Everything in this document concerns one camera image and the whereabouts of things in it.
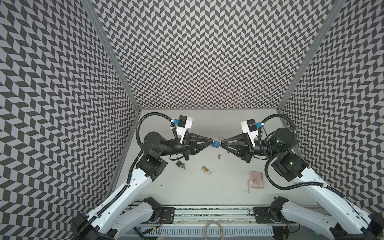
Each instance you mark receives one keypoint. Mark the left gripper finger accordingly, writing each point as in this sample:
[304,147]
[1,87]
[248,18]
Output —
[197,139]
[197,147]

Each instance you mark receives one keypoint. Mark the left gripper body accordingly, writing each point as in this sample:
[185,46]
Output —
[185,147]

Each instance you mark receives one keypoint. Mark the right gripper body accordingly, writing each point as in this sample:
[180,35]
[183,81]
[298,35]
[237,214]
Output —
[247,147]

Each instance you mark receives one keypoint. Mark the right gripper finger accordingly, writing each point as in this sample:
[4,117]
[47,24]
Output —
[235,149]
[238,139]

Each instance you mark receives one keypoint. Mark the black padlock with keys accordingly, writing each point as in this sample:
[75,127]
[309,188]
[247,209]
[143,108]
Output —
[181,165]

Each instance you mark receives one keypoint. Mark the small brass padlock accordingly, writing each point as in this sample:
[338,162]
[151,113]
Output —
[206,170]

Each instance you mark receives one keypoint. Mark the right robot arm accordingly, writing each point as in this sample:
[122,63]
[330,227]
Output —
[344,221]

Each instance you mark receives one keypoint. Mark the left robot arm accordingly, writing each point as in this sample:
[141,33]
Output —
[110,220]

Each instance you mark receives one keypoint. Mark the pink padlock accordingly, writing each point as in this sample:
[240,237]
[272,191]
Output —
[256,181]

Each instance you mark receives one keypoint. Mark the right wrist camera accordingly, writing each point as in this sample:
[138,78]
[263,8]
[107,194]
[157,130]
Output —
[250,127]

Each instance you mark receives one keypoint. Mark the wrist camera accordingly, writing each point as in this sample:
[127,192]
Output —
[250,127]
[183,123]

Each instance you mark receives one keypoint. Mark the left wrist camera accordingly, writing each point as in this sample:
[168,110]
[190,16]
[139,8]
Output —
[183,123]

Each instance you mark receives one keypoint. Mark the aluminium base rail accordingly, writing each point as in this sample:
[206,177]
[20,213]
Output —
[190,215]

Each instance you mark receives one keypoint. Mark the white vented cable duct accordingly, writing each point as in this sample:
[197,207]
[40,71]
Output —
[211,231]

